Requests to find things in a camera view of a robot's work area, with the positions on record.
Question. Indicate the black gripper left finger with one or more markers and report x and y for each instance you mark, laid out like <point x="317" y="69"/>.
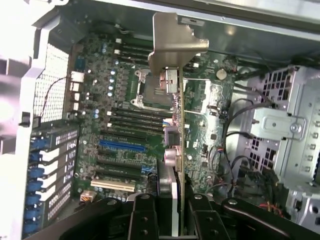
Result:
<point x="143" y="220"/>

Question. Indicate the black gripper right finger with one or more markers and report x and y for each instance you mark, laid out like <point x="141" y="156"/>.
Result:
<point x="207" y="222"/>

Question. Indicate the white expansion slot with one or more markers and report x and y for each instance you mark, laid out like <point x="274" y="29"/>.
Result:
<point x="112" y="185"/>

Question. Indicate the black expansion slot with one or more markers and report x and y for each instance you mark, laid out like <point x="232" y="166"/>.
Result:
<point x="117" y="173"/>
<point x="122" y="137"/>

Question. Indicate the blue expansion slot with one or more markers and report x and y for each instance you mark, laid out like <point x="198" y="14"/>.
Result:
<point x="122" y="147"/>

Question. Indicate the black RAM slot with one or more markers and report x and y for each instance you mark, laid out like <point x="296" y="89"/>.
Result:
<point x="135" y="120"/>
<point x="135" y="125"/>
<point x="135" y="130"/>
<point x="135" y="115"/>
<point x="132" y="44"/>
<point x="132" y="56"/>

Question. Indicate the green motherboard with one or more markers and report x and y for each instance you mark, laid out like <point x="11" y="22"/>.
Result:
<point x="120" y="100"/>

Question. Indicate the metal socket cover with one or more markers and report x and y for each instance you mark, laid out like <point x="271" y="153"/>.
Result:
<point x="215" y="100"/>

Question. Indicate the CPU socket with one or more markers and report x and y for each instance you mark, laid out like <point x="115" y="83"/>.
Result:
<point x="147" y="92"/>

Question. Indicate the metal disk bay cage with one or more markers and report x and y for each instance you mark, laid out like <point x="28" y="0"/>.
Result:
<point x="287" y="120"/>

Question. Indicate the coin battery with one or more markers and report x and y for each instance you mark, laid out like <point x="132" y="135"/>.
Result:
<point x="221" y="74"/>

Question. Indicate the grey open PC case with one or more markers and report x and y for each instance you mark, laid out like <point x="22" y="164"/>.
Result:
<point x="250" y="25"/>

